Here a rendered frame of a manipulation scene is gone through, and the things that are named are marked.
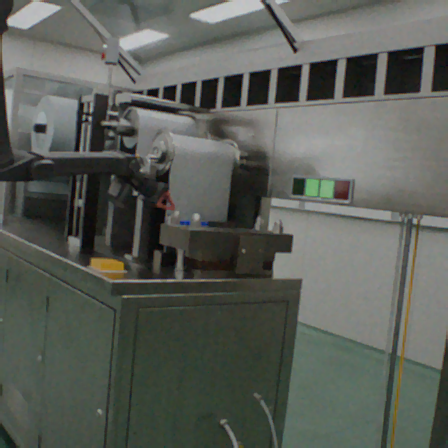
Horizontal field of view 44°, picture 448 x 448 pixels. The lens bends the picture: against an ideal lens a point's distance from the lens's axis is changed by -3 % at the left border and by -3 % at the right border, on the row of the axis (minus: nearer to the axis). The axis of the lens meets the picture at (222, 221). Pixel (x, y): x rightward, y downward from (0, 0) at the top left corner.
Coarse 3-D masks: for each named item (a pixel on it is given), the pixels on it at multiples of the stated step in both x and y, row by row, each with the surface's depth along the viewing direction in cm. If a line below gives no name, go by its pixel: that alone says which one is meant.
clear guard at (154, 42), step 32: (96, 0) 233; (128, 0) 220; (160, 0) 208; (192, 0) 197; (224, 0) 187; (256, 0) 178; (128, 32) 242; (160, 32) 228; (192, 32) 215; (224, 32) 203; (256, 32) 192; (160, 64) 251
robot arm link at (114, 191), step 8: (128, 168) 159; (136, 168) 160; (120, 176) 164; (128, 176) 163; (136, 176) 163; (112, 184) 163; (120, 184) 162; (112, 192) 162; (120, 192) 162; (128, 192) 164; (112, 200) 165; (120, 200) 163; (128, 200) 166
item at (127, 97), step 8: (120, 96) 201; (128, 96) 196; (136, 96) 199; (144, 96) 201; (144, 104) 208; (152, 104) 206; (160, 104) 206; (168, 104) 207; (176, 104) 209; (184, 104) 211; (192, 112) 222; (200, 112) 220; (208, 112) 218
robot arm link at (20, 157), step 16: (0, 0) 102; (0, 16) 103; (0, 32) 104; (0, 48) 109; (0, 64) 110; (0, 80) 112; (0, 96) 113; (0, 112) 114; (0, 128) 116; (0, 144) 117; (0, 160) 118; (16, 160) 125; (32, 160) 125; (0, 176) 118; (16, 176) 122
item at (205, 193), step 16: (176, 176) 177; (192, 176) 181; (208, 176) 184; (224, 176) 188; (176, 192) 178; (192, 192) 181; (208, 192) 185; (224, 192) 189; (176, 208) 178; (192, 208) 182; (208, 208) 185; (224, 208) 189
